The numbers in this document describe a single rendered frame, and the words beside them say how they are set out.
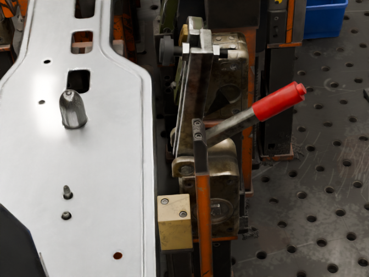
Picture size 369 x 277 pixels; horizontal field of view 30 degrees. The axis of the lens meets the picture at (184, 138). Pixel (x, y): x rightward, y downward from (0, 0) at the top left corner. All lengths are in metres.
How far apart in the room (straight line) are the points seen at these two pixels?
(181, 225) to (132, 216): 0.10
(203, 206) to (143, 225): 0.14
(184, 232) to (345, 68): 0.79
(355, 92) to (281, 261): 0.42
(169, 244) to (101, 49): 0.37
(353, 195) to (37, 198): 0.58
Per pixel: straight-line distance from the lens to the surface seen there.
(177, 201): 0.71
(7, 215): 0.42
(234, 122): 0.73
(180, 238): 0.72
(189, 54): 0.65
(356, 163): 1.25
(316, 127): 1.30
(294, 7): 1.02
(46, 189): 0.83
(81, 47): 1.05
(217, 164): 0.76
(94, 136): 0.88
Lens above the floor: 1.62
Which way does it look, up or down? 46 degrees down
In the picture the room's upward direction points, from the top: 4 degrees counter-clockwise
